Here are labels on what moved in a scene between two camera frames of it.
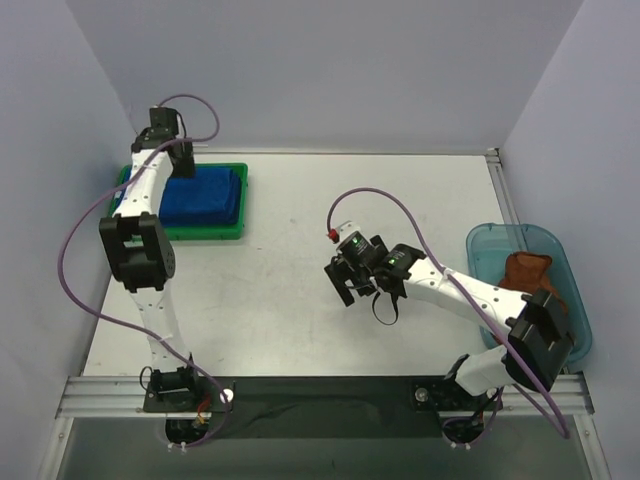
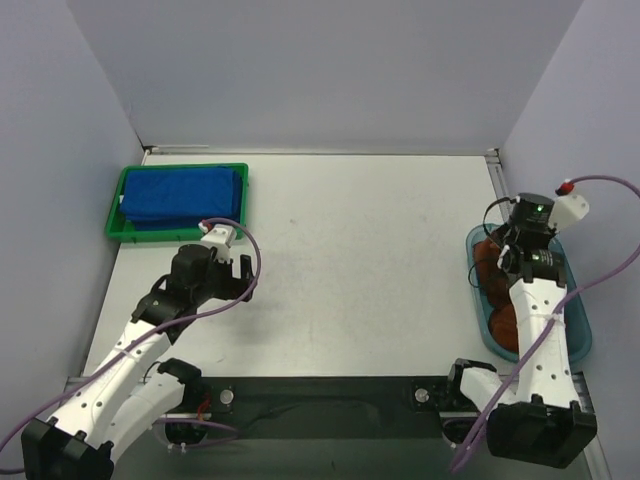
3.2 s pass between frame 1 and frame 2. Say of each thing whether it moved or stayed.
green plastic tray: stayed
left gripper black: moved
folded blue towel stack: stayed
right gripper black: moved
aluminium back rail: stayed
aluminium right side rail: stayed
